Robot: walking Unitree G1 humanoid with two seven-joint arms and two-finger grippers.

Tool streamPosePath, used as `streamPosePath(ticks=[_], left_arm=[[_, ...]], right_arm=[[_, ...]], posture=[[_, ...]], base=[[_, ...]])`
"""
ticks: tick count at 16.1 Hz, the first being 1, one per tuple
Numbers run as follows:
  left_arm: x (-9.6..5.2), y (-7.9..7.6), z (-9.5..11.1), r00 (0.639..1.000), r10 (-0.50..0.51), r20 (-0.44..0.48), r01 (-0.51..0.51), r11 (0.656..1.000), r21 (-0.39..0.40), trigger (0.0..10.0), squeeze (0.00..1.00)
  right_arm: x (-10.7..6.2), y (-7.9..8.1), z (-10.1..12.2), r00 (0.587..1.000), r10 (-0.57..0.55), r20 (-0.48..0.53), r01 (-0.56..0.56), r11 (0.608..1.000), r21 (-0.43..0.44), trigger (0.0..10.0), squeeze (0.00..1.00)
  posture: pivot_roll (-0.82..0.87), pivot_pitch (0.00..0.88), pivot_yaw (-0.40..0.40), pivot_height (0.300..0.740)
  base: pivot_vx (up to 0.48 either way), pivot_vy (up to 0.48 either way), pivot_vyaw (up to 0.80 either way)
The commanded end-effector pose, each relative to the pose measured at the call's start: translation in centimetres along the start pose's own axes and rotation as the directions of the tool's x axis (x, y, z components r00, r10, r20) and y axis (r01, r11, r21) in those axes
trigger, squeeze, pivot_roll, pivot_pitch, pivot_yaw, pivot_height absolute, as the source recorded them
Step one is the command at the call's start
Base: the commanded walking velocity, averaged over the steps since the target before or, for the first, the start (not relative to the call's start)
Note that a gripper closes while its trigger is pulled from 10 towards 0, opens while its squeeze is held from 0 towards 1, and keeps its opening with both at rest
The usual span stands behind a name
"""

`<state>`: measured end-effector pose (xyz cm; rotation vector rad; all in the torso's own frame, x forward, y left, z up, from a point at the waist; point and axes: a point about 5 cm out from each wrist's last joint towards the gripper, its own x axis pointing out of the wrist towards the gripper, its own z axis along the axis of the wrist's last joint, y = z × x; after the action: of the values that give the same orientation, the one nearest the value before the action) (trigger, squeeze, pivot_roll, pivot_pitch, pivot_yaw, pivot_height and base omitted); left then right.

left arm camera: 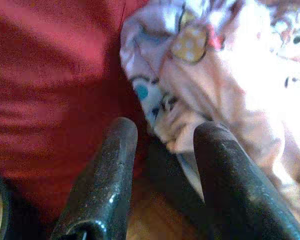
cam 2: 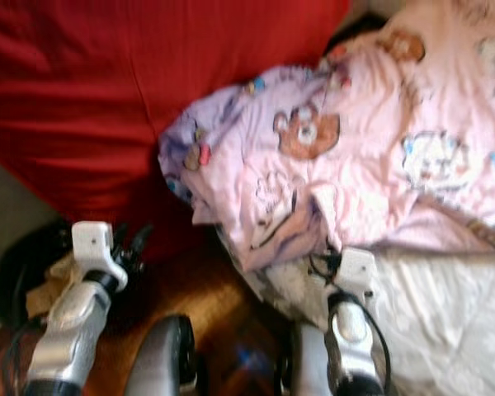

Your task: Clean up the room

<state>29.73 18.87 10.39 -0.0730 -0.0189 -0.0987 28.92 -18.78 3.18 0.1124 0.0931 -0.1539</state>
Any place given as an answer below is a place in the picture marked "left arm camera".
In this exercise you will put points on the pink cartoon bear blanket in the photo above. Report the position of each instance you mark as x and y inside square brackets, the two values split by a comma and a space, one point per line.
[215, 75]

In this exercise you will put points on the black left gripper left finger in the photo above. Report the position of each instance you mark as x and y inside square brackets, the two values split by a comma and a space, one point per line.
[102, 190]

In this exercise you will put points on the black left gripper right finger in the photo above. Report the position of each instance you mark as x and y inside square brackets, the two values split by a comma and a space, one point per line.
[235, 185]

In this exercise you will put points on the large red fabric cushion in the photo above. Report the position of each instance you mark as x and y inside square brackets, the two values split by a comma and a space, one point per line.
[45, 75]

